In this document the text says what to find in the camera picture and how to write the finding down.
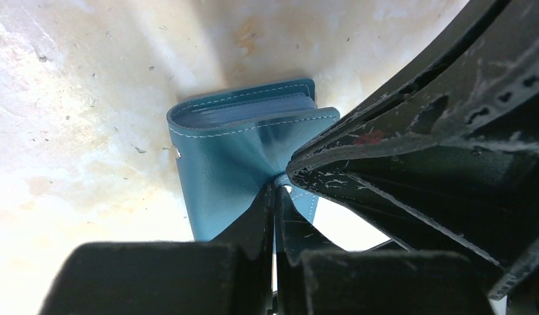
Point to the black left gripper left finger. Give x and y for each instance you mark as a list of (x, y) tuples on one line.
[(252, 236)]

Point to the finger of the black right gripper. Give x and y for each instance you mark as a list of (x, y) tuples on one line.
[(481, 204), (481, 67)]

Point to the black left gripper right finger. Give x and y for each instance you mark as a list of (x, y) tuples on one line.
[(297, 241)]

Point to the blue leather card holder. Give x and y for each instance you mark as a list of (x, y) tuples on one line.
[(230, 144)]

